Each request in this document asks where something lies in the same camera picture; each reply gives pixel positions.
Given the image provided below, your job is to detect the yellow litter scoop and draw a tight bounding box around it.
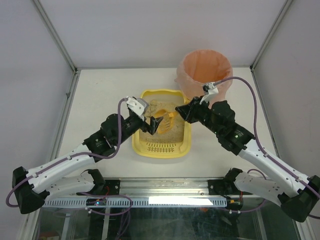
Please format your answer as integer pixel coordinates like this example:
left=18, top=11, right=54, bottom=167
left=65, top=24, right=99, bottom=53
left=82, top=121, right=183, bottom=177
left=154, top=109, right=178, bottom=134

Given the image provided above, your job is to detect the yellow litter box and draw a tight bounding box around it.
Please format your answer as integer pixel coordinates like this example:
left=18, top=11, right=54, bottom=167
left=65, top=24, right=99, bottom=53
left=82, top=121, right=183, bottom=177
left=132, top=89, right=192, bottom=159

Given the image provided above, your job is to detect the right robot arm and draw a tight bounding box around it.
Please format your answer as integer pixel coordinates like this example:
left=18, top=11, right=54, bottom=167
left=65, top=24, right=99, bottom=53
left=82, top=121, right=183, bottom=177
left=176, top=97, right=320, bottom=223

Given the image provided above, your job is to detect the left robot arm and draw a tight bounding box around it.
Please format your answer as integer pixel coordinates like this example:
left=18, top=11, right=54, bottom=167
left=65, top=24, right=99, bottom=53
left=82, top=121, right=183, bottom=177
left=12, top=111, right=162, bottom=214

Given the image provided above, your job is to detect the cat litter sand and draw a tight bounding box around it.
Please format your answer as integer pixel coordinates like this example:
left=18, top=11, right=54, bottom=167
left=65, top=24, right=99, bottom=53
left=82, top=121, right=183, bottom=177
left=139, top=99, right=185, bottom=144

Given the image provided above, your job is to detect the orange lined trash bin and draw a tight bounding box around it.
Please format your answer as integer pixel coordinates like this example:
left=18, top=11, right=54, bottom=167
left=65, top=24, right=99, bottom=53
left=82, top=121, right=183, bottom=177
left=175, top=49, right=233, bottom=100

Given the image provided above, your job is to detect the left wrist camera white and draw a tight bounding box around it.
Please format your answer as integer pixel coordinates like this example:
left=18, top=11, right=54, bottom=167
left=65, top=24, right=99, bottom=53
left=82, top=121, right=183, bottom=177
left=126, top=96, right=149, bottom=121

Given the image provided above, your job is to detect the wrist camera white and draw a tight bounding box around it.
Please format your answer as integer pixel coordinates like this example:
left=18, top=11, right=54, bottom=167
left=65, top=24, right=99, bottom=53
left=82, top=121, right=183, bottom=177
left=200, top=82, right=219, bottom=104
left=126, top=96, right=149, bottom=121

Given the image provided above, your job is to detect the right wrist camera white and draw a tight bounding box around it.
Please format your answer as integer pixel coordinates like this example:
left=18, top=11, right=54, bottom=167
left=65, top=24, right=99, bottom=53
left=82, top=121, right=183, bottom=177
left=200, top=82, right=219, bottom=104

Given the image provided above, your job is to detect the aluminium mounting rail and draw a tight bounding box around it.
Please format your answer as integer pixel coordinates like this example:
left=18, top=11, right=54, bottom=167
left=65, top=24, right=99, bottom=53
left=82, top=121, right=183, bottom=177
left=102, top=177, right=223, bottom=198

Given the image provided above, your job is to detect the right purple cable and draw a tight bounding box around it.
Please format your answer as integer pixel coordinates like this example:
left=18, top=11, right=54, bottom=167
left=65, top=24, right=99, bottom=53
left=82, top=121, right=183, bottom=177
left=215, top=76, right=320, bottom=218

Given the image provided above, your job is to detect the white slotted cable duct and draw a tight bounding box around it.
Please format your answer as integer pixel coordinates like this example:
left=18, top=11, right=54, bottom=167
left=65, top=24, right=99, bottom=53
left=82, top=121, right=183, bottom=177
left=44, top=196, right=227, bottom=209

